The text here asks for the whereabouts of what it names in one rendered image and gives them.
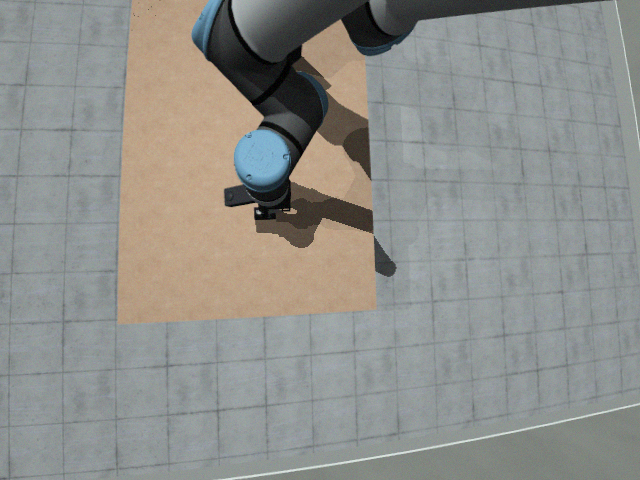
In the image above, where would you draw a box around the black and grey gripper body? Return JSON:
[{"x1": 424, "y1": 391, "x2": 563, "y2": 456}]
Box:
[{"x1": 258, "y1": 180, "x2": 291, "y2": 212}]

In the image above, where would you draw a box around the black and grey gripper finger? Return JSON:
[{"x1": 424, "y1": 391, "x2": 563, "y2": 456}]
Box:
[{"x1": 261, "y1": 209, "x2": 282, "y2": 218}]

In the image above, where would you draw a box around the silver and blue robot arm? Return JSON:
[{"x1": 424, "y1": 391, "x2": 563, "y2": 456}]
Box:
[{"x1": 191, "y1": 0, "x2": 609, "y2": 207}]

